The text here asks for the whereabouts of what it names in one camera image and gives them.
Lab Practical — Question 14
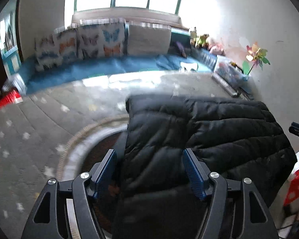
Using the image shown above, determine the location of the black puffer down jacket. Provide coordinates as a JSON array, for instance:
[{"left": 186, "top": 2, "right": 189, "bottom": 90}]
[{"left": 110, "top": 93, "right": 298, "bottom": 239}]

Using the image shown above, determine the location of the red plastic stool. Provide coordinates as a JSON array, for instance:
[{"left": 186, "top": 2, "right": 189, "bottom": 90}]
[
  {"left": 284, "top": 170, "right": 299, "bottom": 207},
  {"left": 0, "top": 90, "right": 23, "bottom": 108}
]

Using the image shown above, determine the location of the grey star quilted mattress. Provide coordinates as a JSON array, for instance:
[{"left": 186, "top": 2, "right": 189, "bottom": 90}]
[{"left": 0, "top": 71, "right": 226, "bottom": 238}]

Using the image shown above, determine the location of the colourful pinwheel toy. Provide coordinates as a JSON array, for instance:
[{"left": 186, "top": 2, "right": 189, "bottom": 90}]
[{"left": 242, "top": 42, "right": 270, "bottom": 75}]

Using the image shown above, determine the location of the blue patterned bag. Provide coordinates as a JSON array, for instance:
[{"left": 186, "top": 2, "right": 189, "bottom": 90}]
[{"left": 214, "top": 61, "right": 249, "bottom": 83}]

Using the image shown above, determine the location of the pink plush toy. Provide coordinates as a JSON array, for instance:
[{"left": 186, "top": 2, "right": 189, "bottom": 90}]
[{"left": 209, "top": 44, "right": 225, "bottom": 56}]

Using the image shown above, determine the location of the plush toy bear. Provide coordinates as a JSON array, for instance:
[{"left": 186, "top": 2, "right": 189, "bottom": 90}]
[{"left": 196, "top": 34, "right": 209, "bottom": 50}]

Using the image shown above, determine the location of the blue bed sheet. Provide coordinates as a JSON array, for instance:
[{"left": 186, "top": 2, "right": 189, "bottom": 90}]
[{"left": 17, "top": 28, "right": 218, "bottom": 93}]

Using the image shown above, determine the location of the purple folded umbrella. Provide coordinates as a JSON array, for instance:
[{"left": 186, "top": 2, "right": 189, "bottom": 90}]
[{"left": 175, "top": 41, "right": 187, "bottom": 58}]

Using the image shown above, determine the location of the plush toy panda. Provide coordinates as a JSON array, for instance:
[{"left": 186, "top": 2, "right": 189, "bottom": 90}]
[{"left": 189, "top": 27, "right": 197, "bottom": 47}]

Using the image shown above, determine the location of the left butterfly pillow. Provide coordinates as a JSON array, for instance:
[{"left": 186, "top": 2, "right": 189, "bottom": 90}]
[{"left": 34, "top": 27, "right": 78, "bottom": 72}]

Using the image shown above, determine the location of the butterfly pillow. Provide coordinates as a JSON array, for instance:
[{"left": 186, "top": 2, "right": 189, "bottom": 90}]
[
  {"left": 77, "top": 21, "right": 125, "bottom": 59},
  {"left": 34, "top": 27, "right": 78, "bottom": 72}
]

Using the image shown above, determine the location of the right butterfly pillow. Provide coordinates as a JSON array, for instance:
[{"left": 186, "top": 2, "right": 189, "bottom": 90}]
[{"left": 77, "top": 21, "right": 125, "bottom": 59}]

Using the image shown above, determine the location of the white plain pillow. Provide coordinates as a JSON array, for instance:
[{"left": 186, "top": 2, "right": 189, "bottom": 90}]
[{"left": 127, "top": 22, "right": 172, "bottom": 56}]

